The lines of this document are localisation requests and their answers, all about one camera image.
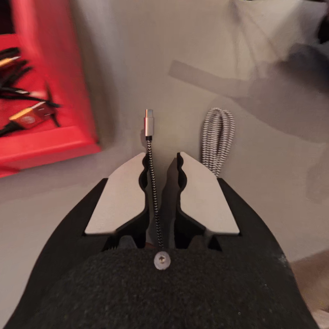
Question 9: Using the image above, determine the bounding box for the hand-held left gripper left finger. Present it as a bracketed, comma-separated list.
[84, 152, 149, 237]

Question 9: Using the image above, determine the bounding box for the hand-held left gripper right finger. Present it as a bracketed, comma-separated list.
[175, 152, 240, 239]

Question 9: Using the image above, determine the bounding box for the grey white braided cable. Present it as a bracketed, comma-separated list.
[143, 107, 235, 249]

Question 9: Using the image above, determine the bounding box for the red storage bin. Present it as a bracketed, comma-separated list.
[0, 0, 101, 178]

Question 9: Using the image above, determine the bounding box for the black cable with orange plug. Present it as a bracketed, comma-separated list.
[0, 101, 61, 137]

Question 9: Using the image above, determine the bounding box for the grey desk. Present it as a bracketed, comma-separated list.
[0, 0, 329, 329]

